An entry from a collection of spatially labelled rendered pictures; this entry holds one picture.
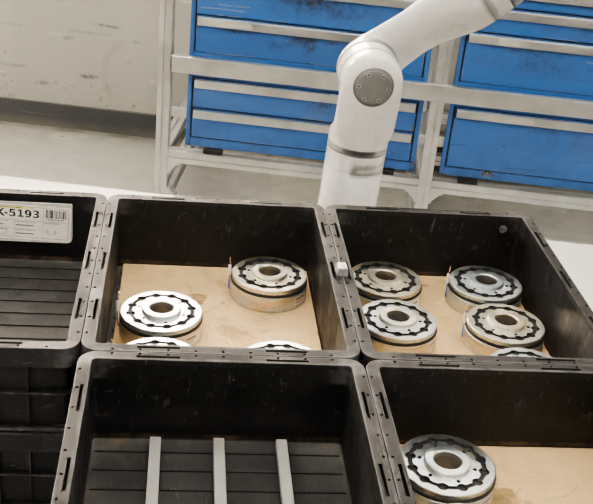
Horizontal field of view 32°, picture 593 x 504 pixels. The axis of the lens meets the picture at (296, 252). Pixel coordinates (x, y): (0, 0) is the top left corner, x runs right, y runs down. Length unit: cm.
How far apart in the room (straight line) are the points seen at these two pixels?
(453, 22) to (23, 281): 70
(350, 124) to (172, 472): 65
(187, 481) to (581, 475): 43
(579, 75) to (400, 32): 169
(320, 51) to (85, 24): 129
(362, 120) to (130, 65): 269
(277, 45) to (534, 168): 87
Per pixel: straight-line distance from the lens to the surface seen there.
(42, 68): 428
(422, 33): 158
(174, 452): 114
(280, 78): 316
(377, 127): 156
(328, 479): 112
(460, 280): 147
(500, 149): 327
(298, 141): 326
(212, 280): 146
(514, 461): 119
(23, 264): 150
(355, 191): 160
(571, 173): 333
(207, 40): 320
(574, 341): 133
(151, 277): 146
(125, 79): 420
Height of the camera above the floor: 153
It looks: 27 degrees down
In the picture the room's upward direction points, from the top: 6 degrees clockwise
